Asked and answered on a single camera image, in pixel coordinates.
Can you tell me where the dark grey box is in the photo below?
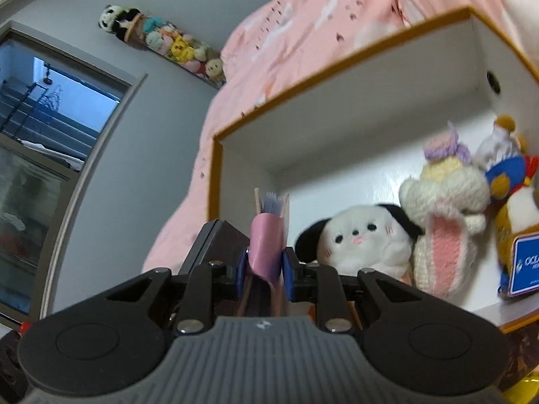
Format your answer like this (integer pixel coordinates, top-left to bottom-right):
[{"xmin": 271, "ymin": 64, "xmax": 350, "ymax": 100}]
[{"xmin": 178, "ymin": 220, "xmax": 249, "ymax": 275}]

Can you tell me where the white black-eared plush dog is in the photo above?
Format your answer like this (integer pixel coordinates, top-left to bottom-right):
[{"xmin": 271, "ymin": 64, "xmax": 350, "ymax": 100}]
[{"xmin": 294, "ymin": 203, "xmax": 422, "ymax": 282}]

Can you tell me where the crochet white bunny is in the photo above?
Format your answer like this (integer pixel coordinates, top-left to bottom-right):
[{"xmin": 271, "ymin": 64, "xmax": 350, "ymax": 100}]
[{"xmin": 398, "ymin": 124, "xmax": 490, "ymax": 300}]

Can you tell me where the blue orange tag duck plush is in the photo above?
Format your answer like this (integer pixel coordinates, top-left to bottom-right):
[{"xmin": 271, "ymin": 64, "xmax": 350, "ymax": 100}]
[{"xmin": 472, "ymin": 115, "xmax": 538, "ymax": 297}]

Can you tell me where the yellow tape measure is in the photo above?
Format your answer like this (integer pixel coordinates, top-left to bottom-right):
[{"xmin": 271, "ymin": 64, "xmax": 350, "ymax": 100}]
[{"xmin": 503, "ymin": 372, "xmax": 539, "ymax": 404}]

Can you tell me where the orange cardboard box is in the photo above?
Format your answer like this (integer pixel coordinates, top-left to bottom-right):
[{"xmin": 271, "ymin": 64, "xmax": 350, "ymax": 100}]
[{"xmin": 207, "ymin": 5, "xmax": 539, "ymax": 333}]

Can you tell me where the plush toy storage tube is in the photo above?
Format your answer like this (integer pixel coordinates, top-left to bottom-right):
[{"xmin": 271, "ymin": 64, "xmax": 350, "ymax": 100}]
[{"xmin": 125, "ymin": 14, "xmax": 226, "ymax": 90}]

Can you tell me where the pink duvet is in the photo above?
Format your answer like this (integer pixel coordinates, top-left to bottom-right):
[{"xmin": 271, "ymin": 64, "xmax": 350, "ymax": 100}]
[{"xmin": 144, "ymin": 0, "xmax": 538, "ymax": 270}]

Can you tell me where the window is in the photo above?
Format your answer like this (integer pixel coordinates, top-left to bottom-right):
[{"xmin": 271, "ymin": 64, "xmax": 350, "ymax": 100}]
[{"xmin": 1, "ymin": 21, "xmax": 144, "ymax": 333}]

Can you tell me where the panda plush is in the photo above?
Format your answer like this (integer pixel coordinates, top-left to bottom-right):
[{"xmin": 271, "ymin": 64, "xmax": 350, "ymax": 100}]
[{"xmin": 98, "ymin": 5, "xmax": 141, "ymax": 43}]

